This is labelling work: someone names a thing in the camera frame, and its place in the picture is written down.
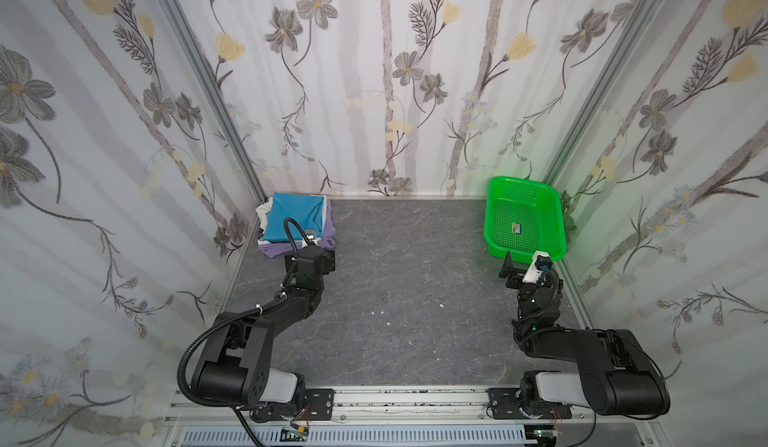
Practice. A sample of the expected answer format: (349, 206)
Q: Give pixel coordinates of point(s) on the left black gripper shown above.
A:
(318, 254)

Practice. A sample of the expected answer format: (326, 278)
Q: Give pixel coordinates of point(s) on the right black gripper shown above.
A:
(519, 274)

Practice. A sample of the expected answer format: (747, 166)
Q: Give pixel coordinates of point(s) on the teal blue t-shirt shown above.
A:
(294, 216)

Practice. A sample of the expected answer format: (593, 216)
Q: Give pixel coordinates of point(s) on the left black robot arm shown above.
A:
(229, 364)

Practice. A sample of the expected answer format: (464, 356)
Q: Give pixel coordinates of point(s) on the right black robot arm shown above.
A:
(614, 375)

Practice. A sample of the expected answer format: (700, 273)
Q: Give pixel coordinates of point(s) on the purple folded t-shirt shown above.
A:
(327, 239)

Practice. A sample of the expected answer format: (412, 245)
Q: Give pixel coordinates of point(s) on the green plastic basket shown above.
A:
(523, 217)

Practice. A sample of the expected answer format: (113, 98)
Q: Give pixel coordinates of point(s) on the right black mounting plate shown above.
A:
(509, 404)

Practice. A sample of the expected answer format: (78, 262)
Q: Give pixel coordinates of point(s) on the black mounting plate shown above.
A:
(509, 404)
(314, 404)

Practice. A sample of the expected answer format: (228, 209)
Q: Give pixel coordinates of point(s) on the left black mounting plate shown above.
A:
(314, 404)

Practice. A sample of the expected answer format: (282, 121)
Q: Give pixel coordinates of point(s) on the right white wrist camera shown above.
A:
(541, 264)

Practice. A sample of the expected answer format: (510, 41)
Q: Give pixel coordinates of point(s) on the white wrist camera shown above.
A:
(309, 237)
(541, 264)

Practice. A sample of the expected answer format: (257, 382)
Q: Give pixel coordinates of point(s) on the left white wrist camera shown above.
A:
(309, 237)

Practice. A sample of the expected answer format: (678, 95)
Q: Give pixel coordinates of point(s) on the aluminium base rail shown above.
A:
(436, 405)

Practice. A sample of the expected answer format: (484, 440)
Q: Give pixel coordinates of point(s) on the white slotted cable duct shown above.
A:
(397, 435)

